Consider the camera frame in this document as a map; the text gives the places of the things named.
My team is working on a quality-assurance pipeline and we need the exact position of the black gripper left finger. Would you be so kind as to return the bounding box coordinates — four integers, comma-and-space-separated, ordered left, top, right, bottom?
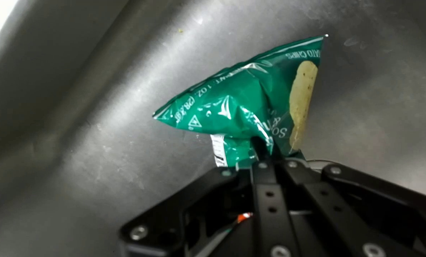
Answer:
119, 138, 297, 257

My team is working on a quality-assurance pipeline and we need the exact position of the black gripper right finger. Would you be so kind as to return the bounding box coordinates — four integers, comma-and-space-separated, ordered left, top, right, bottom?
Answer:
284, 158, 426, 257

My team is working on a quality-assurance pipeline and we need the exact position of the green chip packet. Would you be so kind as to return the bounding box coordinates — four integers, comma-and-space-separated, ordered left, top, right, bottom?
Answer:
153, 36, 324, 168

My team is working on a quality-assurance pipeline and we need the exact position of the stainless steel double sink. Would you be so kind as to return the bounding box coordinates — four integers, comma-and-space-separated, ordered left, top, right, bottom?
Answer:
0, 0, 426, 257

